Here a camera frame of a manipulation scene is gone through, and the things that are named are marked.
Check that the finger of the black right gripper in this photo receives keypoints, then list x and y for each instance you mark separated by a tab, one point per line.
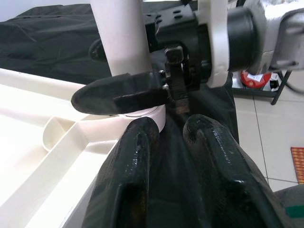
118	95
96	50

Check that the black metal frame stand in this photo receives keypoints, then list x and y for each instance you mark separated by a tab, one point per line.
281	88

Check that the red round canister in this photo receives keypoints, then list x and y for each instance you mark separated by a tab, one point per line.
247	82

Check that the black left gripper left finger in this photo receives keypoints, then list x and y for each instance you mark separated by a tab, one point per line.
128	171

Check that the orange patterned floor mat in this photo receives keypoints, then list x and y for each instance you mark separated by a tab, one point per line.
298	166

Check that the white plastic children table top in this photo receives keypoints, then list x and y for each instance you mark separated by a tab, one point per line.
35	154

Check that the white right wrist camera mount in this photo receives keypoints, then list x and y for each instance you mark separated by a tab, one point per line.
218	47

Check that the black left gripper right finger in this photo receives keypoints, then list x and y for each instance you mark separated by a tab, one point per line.
225	171

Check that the white plastic table leg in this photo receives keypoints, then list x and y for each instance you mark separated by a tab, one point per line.
123	35

